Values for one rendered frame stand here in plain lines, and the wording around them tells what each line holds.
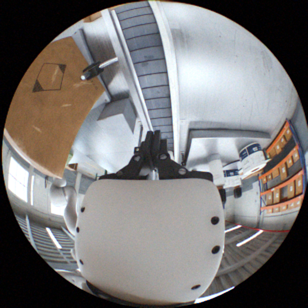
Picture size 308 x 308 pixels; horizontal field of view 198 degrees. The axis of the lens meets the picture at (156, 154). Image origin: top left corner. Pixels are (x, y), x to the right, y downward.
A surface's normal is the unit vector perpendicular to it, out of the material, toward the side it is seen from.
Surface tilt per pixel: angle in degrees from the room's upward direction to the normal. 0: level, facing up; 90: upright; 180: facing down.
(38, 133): 90
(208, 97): 0
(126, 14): 0
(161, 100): 0
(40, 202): 90
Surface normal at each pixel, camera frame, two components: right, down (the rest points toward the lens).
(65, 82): 0.96, -0.11
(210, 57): -0.01, 0.88
